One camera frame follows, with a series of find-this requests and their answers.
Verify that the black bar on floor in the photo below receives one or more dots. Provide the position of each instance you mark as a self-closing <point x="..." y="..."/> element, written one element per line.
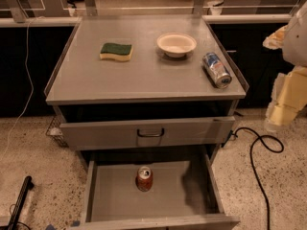
<point x="26" y="187"/>

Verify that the red coke can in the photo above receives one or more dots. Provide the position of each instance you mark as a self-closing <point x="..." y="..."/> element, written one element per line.
<point x="144" y="179"/>

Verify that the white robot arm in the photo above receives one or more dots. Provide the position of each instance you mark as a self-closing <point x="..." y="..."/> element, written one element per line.
<point x="294" y="48"/>

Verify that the blue silver can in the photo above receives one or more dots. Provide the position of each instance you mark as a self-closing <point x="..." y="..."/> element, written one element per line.
<point x="216" y="70"/>

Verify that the grey open middle drawer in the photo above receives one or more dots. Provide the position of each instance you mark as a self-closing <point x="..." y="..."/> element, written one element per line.
<point x="184" y="196"/>

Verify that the grey upper drawer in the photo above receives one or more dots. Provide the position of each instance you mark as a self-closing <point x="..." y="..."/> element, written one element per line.
<point x="123" y="134"/>

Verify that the white bowl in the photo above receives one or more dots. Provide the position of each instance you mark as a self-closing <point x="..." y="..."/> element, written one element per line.
<point x="176" y="45"/>

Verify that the grey cabinet counter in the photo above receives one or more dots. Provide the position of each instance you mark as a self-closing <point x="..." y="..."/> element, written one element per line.
<point x="84" y="78"/>

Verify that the green yellow sponge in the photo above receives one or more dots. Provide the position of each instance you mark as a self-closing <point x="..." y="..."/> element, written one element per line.
<point x="115" y="51"/>

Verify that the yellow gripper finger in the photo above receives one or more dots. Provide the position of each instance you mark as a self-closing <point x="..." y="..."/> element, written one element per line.
<point x="289" y="97"/>
<point x="276" y="39"/>

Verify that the black drawer handle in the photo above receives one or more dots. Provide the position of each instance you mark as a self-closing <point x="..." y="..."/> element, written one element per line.
<point x="150" y="133"/>

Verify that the wire mesh basket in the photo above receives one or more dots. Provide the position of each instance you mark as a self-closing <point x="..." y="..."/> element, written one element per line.
<point x="53" y="131"/>

